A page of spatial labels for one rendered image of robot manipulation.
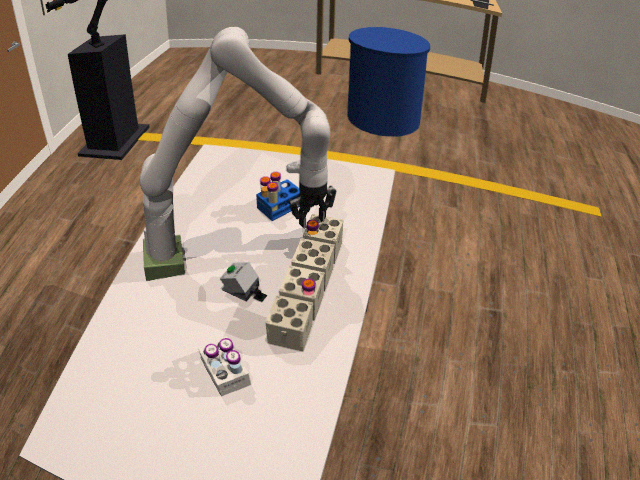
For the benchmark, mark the blue tube rack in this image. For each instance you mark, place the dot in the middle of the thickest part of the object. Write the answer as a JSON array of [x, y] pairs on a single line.
[[265, 206]]

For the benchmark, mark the conical tube with pink liquid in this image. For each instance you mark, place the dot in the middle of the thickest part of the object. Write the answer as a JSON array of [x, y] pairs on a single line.
[[308, 286]]

